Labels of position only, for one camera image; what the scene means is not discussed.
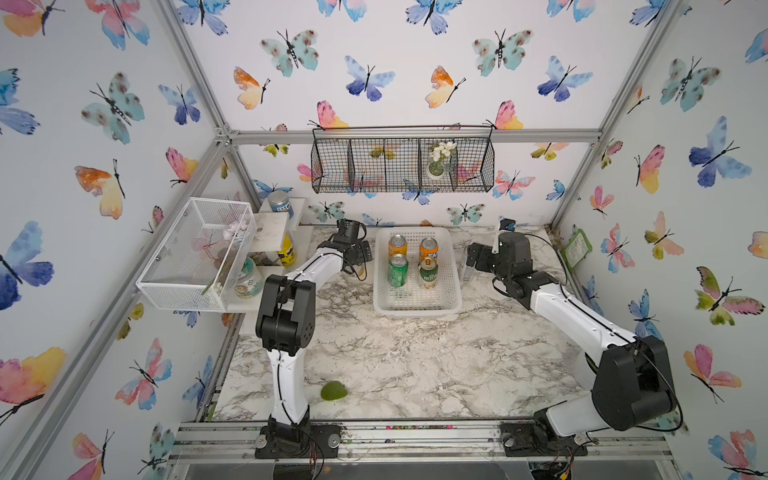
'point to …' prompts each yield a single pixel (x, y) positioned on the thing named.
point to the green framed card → (577, 249)
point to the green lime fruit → (333, 391)
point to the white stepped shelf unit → (270, 226)
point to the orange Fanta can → (428, 248)
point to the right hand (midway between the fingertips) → (485, 245)
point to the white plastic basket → (444, 298)
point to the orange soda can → (397, 244)
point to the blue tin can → (279, 201)
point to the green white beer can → (428, 272)
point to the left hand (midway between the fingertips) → (358, 248)
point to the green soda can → (398, 267)
